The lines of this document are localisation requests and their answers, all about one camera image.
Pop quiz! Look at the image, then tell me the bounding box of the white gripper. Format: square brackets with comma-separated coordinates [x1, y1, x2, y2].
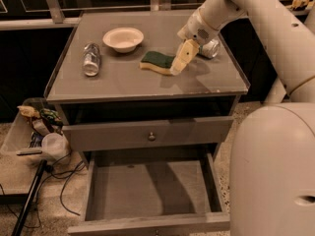
[170, 8, 219, 76]

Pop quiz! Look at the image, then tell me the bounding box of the green and yellow sponge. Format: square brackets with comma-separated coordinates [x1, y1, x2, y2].
[139, 51, 174, 75]

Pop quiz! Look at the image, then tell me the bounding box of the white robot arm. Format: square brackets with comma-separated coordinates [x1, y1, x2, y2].
[171, 0, 315, 236]

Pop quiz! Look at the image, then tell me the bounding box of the closed grey top drawer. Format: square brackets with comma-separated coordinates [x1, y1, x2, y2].
[63, 116, 233, 151]

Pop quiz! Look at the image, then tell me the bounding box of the grey drawer cabinet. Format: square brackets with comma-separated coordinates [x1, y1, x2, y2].
[43, 9, 251, 236]

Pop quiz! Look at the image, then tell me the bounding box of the round metal drawer knob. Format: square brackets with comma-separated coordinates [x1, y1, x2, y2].
[148, 132, 156, 142]

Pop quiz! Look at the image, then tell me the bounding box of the open grey middle drawer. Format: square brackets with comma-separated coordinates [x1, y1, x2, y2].
[68, 153, 230, 236]

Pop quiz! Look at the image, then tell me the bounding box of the white bowl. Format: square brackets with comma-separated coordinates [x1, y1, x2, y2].
[102, 28, 144, 53]

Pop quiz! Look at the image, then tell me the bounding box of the clear plastic bottle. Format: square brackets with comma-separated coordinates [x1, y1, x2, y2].
[83, 43, 100, 77]

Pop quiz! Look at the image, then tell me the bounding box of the white diagonal pole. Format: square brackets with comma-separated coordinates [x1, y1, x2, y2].
[265, 78, 286, 104]

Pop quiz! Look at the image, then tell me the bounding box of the yellow crumpled object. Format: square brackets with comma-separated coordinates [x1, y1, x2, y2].
[291, 0, 314, 11]

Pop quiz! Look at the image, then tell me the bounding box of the colourful snack bag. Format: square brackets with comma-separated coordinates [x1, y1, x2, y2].
[39, 108, 63, 127]

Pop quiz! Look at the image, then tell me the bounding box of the clear plastic cup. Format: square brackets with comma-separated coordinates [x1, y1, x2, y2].
[41, 133, 69, 159]

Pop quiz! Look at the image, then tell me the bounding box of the black tripod leg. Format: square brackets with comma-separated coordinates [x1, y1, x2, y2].
[11, 160, 47, 236]

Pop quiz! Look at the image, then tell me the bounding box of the metal railing frame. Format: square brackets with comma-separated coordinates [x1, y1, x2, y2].
[0, 0, 315, 31]

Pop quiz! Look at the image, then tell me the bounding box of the black cable on floor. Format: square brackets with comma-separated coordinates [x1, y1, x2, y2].
[0, 150, 87, 229]

